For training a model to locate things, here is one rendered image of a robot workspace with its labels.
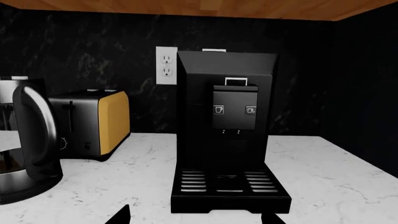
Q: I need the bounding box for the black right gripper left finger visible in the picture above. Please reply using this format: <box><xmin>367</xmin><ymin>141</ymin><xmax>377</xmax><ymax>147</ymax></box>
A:
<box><xmin>104</xmin><ymin>204</ymin><xmax>131</xmax><ymax>224</ymax></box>

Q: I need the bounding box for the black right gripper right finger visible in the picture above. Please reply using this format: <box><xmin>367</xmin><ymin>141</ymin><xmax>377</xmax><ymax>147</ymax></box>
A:
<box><xmin>261</xmin><ymin>213</ymin><xmax>287</xmax><ymax>224</ymax></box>

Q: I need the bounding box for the black glass electric kettle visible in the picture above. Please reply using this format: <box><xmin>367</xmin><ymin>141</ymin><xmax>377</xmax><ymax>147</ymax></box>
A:
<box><xmin>0</xmin><ymin>76</ymin><xmax>64</xmax><ymax>200</ymax></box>

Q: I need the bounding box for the silver and yellow toaster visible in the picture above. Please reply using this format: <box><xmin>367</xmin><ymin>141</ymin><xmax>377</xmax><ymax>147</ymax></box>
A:
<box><xmin>47</xmin><ymin>88</ymin><xmax>131</xmax><ymax>162</ymax></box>

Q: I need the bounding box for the black coffee machine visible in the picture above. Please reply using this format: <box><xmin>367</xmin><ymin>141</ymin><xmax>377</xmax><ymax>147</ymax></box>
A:
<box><xmin>170</xmin><ymin>48</ymin><xmax>292</xmax><ymax>214</ymax></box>

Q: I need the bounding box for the wooden overhead cabinet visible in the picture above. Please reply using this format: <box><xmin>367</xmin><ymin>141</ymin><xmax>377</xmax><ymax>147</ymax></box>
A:
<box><xmin>0</xmin><ymin>0</ymin><xmax>398</xmax><ymax>22</ymax></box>

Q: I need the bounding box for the white wall power outlet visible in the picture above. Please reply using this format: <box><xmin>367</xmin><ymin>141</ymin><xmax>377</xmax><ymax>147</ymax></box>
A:
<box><xmin>155</xmin><ymin>45</ymin><xmax>178</xmax><ymax>85</ymax></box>

